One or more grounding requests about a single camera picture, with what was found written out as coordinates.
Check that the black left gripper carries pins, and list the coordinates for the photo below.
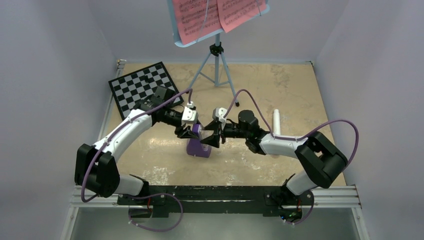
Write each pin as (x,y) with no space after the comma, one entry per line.
(187,133)

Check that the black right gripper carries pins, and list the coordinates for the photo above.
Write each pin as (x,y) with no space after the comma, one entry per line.
(218,129)

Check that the purple metronome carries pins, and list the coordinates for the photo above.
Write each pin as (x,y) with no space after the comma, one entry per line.
(194,147)

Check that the light blue music stand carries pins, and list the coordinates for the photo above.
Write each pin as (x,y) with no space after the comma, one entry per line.
(222,73)

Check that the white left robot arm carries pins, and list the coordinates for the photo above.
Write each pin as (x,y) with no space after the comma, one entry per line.
(96,164)

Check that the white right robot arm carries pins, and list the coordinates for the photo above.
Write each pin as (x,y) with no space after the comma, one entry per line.
(321,160)

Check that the black white checkerboard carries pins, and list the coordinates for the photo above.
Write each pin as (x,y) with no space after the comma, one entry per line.
(139,85)

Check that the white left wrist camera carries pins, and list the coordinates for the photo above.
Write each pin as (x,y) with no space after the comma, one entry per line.
(189,115)

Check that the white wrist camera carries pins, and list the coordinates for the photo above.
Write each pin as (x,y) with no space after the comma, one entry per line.
(218,114)
(189,115)

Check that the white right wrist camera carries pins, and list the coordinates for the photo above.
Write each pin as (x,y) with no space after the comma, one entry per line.
(218,114)

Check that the white recorder flute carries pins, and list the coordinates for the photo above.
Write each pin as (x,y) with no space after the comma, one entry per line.
(276,122)

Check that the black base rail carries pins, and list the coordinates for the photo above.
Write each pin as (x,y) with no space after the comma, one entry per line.
(268,201)

